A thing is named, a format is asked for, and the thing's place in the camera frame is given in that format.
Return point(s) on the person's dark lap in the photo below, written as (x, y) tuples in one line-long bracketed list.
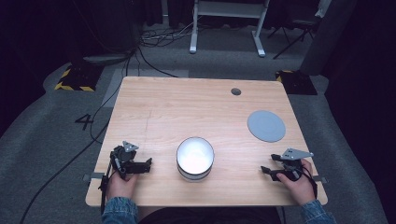
[(208, 217)]

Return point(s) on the black folding chair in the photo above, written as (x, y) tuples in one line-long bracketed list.
[(299, 26)]

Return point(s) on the person's left hand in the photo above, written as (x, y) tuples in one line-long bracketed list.
[(120, 188)]

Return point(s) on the white bowl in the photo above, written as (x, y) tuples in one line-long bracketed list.
[(195, 157)]

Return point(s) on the black yellow striped stand base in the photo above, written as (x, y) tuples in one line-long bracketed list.
[(77, 79), (297, 82)]

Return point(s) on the white metal desk frame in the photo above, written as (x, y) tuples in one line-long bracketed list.
[(194, 31)]

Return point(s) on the grey metal table bracket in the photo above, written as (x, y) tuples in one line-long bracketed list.
[(92, 176), (320, 179)]

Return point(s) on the grey round plate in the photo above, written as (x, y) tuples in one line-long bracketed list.
[(266, 126)]

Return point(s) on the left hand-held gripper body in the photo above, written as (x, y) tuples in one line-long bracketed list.
[(122, 157)]

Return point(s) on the grey padded column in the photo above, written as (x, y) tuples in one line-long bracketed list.
[(327, 37)]

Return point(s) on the person's right hand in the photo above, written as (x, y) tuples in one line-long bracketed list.
[(297, 188)]

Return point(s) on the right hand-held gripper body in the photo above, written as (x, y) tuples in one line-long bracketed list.
[(292, 163)]

